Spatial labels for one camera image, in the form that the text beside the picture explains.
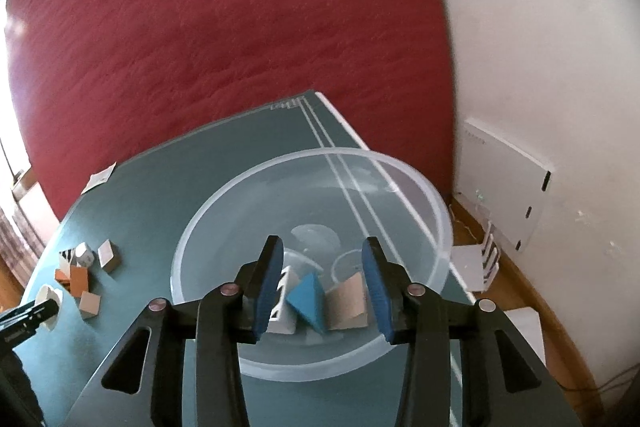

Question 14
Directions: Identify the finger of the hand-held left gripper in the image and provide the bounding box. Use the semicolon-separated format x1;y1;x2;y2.
20;299;62;325

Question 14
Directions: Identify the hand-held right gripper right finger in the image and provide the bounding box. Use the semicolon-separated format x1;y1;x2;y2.
361;236;586;427

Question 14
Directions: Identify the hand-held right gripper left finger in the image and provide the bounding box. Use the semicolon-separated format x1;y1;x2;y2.
60;235;286;427

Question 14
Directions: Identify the white curved block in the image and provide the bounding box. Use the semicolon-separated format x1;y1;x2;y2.
36;284;63;330

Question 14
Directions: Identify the blue triangular block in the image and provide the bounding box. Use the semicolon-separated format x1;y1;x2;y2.
286;272;331;335

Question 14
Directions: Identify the beige square block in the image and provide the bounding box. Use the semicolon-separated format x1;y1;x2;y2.
79;291;102;320

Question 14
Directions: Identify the clear plastic bowl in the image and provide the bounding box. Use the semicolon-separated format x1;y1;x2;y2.
171;148;455;380

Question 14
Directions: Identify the white cutout block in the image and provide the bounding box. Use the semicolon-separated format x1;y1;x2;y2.
267;264;301;335

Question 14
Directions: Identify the beige wedge block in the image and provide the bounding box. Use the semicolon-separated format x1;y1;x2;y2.
325;271;373;332

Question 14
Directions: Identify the brown wooden block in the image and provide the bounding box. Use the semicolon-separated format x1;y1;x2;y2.
69;266;90;299

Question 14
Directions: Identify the white cube block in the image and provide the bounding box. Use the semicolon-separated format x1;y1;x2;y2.
74;243;96;268

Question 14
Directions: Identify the wooden block with white face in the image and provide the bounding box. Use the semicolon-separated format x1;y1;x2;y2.
97;239;121;275

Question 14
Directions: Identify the patterned curtain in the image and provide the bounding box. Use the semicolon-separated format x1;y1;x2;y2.
0;177;56;293

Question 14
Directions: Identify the white paper slip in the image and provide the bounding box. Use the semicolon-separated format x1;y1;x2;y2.
81;163;117;195

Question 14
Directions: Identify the white box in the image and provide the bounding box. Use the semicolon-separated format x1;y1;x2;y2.
502;307;548;365

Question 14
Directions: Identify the teal table mat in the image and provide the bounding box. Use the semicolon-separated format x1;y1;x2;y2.
20;90;481;427

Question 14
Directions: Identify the red quilted mattress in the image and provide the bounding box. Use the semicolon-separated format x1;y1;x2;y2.
4;0;458;228

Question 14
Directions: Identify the white wall panel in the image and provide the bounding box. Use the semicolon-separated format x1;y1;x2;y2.
457;117;555;253

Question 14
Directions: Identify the black floor cable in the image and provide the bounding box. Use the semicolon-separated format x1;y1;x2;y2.
550;364;640;393

